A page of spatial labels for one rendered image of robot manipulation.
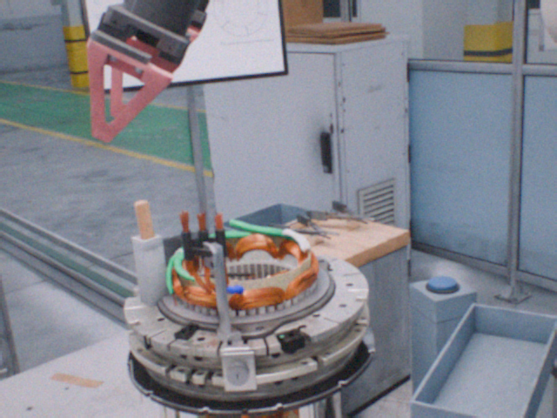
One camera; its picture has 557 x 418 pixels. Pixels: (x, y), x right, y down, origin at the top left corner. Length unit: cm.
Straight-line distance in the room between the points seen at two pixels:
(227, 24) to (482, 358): 128
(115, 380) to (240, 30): 98
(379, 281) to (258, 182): 250
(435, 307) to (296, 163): 240
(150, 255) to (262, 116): 264
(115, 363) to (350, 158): 197
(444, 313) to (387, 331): 21
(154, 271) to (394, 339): 51
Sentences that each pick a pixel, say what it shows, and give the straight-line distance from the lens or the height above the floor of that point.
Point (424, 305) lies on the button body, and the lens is 109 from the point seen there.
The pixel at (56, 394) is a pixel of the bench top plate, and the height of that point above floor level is 78.
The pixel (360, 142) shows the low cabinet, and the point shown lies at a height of 76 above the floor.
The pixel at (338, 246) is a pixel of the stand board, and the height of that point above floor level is 106.
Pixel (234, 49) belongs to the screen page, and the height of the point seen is 132.
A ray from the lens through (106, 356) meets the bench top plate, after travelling 154.
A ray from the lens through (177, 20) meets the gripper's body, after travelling 61.
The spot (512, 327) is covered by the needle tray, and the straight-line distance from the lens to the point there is 98.
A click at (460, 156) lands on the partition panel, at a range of 352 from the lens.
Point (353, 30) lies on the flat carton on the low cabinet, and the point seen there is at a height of 125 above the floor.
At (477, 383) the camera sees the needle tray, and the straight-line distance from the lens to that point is 89.
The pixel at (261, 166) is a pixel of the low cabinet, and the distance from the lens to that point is 362.
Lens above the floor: 148
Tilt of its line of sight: 18 degrees down
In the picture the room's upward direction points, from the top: 4 degrees counter-clockwise
